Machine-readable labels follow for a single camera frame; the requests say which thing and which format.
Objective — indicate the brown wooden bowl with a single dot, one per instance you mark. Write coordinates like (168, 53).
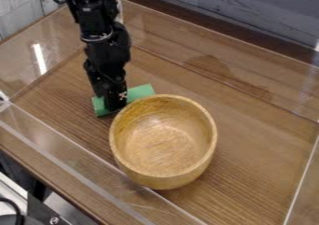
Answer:
(163, 141)

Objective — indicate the green rectangular block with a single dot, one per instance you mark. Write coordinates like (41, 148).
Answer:
(132, 95)

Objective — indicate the clear acrylic tray wall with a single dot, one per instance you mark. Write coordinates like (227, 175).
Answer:
(256, 83)

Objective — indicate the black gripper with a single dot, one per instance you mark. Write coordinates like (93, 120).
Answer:
(108, 53)

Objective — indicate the black metal bracket with screw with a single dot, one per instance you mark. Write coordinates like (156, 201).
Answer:
(41, 213)

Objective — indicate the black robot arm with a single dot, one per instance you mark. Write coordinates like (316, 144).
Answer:
(94, 15)

